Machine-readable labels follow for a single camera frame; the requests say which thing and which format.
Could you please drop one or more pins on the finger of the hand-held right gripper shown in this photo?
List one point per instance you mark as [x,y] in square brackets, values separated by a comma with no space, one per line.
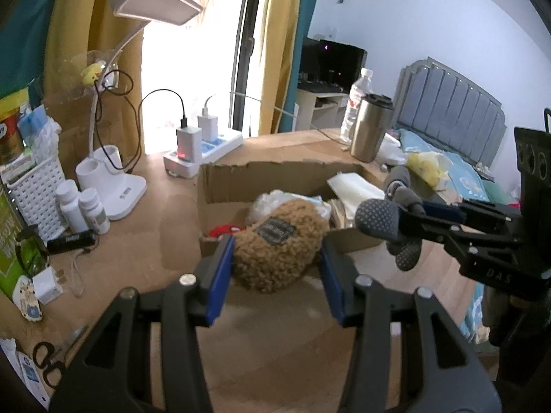
[434,229]
[443,211]

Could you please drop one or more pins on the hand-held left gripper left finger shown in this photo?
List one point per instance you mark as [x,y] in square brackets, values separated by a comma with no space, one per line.
[219,275]

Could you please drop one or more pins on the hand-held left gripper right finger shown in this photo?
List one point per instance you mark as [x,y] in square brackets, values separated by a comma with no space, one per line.
[331,284]

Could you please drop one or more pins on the grey dotted glove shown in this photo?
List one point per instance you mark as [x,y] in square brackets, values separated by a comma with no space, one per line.
[407,256]

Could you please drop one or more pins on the brown plush toy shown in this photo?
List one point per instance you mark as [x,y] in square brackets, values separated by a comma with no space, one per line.
[275,258]

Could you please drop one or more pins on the brown grey grip sock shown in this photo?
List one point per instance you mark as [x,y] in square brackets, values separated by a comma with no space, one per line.
[376,219]

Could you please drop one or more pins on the clear bubble wrap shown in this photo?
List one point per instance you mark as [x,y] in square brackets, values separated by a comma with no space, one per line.
[264,204]

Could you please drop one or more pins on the cardboard box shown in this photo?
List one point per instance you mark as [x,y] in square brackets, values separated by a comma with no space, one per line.
[224,180]

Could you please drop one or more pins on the bed with blue sheet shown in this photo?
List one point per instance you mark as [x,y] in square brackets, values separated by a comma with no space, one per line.
[469,180]

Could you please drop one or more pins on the yellow plastic bag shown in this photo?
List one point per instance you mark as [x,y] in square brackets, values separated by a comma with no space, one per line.
[426,167]

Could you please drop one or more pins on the white plastic bag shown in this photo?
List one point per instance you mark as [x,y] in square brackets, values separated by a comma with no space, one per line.
[391,150]

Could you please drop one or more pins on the grey padded headboard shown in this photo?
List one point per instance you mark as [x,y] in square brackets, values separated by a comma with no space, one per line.
[452,107]

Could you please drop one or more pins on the steel tumbler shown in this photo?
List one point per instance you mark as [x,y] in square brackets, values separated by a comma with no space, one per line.
[370,133]

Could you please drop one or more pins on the white power strip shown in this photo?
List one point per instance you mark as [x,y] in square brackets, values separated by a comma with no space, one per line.
[224,144]

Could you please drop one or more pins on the large white charger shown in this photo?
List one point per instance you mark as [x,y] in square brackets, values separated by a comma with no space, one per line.
[188,146]

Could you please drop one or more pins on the white pill bottle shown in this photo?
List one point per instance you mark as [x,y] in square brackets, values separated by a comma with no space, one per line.
[71,206]
[94,213]

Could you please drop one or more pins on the clear water bottle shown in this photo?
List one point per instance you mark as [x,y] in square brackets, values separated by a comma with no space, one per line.
[355,94]

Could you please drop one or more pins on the small white charger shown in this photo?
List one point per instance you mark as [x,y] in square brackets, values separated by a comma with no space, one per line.
[206,127]

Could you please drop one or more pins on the black usb stick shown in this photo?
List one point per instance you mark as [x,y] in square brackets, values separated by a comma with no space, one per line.
[71,241]

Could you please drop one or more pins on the white monitor stand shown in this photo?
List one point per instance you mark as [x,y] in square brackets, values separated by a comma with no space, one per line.
[308,109]

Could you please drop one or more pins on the white plug adapter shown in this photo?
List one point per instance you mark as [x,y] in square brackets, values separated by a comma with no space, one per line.
[47,286]

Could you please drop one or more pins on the black monitor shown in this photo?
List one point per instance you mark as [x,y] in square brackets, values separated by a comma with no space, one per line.
[335,60]

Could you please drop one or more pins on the green-tinted glasses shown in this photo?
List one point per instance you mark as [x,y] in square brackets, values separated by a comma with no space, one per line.
[30,251]

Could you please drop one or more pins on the white woven basket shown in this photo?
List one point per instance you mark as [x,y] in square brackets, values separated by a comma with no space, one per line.
[36,198]

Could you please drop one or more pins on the green packet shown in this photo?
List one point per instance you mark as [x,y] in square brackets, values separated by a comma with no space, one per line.
[8,245]

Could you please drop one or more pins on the white paper packet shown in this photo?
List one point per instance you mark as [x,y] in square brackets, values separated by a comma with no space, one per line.
[26,374]

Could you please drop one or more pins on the yellow duck toy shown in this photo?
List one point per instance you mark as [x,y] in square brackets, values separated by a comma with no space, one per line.
[92,72]

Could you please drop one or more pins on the blue packet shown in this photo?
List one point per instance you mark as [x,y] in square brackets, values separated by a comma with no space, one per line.
[31,122]

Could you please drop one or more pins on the yellow curtain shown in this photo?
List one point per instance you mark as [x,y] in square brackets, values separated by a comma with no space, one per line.
[77,17]
[280,30]

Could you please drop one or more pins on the brown tin can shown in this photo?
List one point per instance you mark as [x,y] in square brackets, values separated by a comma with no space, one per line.
[9,137]

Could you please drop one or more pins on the teal curtain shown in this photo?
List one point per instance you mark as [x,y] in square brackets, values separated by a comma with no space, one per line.
[26,21]
[308,0]

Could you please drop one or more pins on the white desk lamp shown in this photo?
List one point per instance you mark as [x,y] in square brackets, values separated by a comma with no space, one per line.
[155,0]

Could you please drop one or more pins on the black window frame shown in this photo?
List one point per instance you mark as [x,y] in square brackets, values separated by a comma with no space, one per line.
[247,51]

